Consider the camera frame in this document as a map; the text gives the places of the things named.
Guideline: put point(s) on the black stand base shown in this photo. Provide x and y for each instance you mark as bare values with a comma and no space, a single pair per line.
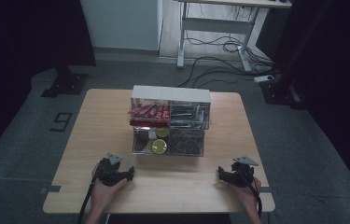
67,83
283,91

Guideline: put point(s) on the person's right hand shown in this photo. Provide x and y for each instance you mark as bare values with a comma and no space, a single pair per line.
247,196

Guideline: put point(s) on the white cabinet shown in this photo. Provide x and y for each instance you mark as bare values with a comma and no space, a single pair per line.
123,23

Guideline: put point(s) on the row of dark packets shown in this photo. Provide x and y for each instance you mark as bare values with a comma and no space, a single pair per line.
186,116

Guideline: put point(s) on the clear drawer with green cups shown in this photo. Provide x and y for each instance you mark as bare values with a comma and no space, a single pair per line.
168,152

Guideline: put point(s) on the white power strip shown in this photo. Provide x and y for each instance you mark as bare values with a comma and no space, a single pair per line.
264,78

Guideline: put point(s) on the row of red packets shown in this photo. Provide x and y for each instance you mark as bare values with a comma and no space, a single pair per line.
151,112

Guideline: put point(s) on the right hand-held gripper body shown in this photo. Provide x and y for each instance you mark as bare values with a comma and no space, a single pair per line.
241,175

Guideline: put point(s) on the white desk frame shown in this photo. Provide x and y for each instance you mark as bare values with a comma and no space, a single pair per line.
216,25

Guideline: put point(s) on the grey tape strip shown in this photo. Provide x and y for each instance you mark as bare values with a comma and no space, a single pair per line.
51,189

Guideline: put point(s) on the clear organizer with white top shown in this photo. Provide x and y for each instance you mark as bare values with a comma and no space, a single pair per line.
171,93

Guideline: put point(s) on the pile of dark brown sachets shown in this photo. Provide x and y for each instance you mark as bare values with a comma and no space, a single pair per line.
185,142

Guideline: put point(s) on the black curtain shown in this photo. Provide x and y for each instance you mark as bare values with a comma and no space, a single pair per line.
337,77

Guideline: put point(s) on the clear drawer with packets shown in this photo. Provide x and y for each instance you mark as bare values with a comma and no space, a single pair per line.
169,126

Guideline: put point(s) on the person's left hand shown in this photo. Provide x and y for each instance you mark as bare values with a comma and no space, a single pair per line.
104,193

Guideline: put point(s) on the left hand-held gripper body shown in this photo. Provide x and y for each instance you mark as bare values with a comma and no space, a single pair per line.
107,174

